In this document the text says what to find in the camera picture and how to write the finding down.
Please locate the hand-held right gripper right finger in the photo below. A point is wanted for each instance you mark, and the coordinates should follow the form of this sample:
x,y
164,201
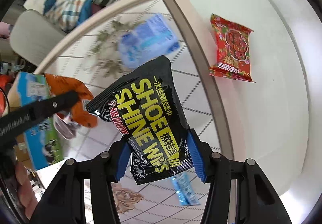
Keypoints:
x,y
196,161

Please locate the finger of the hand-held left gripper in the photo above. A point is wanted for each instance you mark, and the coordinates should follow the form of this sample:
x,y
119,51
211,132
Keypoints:
x,y
56,104

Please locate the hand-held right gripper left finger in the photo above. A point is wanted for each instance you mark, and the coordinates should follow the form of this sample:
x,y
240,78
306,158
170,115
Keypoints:
x,y
122,163

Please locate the orange packet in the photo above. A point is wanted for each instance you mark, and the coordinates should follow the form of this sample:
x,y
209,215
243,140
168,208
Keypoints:
x,y
83,116

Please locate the black shoe wipes packet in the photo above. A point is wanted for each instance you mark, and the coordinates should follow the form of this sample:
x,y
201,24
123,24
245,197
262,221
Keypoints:
x,y
146,113

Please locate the person's left hand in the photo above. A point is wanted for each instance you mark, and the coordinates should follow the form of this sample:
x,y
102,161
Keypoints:
x,y
24,186

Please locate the purple and white packet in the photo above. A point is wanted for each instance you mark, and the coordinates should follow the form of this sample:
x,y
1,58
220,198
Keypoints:
x,y
64,127

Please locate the blue and green carton box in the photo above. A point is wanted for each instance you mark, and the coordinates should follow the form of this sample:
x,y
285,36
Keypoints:
x,y
35,143

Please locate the small blue packet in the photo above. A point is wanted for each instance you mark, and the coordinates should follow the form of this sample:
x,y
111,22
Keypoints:
x,y
186,190

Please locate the beige chair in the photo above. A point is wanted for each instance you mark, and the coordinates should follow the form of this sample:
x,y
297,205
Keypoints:
x,y
35,35

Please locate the large blue packet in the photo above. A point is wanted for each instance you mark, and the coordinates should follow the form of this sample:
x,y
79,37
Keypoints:
x,y
148,38

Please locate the red wet wipes packet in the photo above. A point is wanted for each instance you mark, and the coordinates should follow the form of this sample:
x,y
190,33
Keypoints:
x,y
232,48

